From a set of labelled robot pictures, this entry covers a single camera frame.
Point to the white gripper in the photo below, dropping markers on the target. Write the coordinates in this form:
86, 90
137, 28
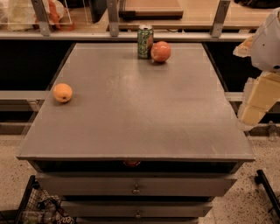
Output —
268, 48

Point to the red apple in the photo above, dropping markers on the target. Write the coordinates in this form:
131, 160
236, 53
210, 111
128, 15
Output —
160, 51

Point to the green soda can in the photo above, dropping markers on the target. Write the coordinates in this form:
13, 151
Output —
144, 41

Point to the wooden tray on shelf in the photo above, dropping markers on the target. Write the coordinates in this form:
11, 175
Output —
150, 9

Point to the grey drawer cabinet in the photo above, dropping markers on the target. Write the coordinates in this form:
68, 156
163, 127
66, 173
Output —
139, 142

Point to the orange fruit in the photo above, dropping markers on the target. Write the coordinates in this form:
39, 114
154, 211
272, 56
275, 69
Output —
62, 92

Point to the clear plastic box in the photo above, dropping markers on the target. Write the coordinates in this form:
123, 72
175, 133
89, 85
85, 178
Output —
23, 15

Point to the black wire basket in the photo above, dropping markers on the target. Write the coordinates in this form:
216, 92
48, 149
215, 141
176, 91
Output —
37, 206

